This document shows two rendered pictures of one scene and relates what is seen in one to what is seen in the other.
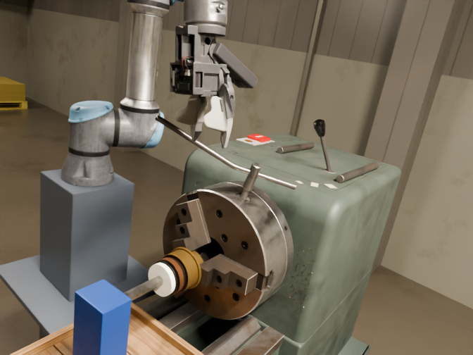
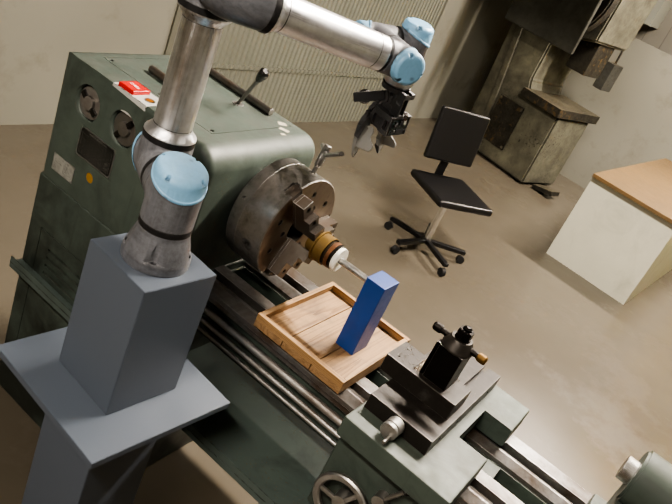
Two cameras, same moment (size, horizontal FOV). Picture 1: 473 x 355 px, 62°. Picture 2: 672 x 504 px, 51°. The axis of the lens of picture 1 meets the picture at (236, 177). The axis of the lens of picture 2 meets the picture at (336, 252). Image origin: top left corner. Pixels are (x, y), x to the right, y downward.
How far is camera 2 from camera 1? 2.08 m
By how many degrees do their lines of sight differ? 89
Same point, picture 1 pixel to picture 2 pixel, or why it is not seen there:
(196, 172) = (222, 172)
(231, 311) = not seen: hidden behind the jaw
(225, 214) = (318, 192)
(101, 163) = not seen: hidden behind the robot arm
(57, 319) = (205, 398)
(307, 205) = (303, 150)
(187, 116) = (365, 143)
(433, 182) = not seen: outside the picture
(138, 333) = (292, 317)
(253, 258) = (327, 208)
